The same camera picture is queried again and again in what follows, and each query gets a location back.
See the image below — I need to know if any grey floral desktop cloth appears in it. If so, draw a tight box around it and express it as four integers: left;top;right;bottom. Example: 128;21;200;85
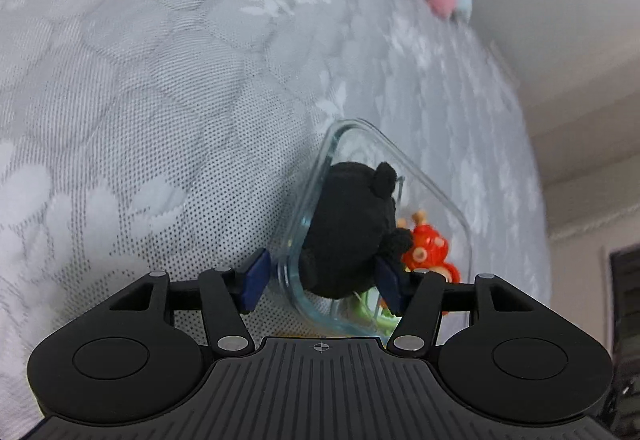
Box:
0;0;553;440

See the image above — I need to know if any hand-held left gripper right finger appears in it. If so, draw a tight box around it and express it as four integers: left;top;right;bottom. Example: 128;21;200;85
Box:
375;257;538;357

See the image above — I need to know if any black plush cat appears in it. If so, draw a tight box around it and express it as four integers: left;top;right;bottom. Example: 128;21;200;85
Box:
299;161;413;302

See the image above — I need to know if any red toy figure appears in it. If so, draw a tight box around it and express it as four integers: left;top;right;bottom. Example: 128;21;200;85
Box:
397;210;461;316

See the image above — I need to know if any clear glass container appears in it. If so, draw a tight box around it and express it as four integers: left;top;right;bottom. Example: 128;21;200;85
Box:
272;117;473;338

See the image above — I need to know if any green toy card packet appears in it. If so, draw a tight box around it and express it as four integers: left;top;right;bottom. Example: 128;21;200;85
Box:
350;293;401;333

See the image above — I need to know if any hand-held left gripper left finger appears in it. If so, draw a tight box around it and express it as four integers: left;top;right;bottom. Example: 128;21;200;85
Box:
107;247;273;357

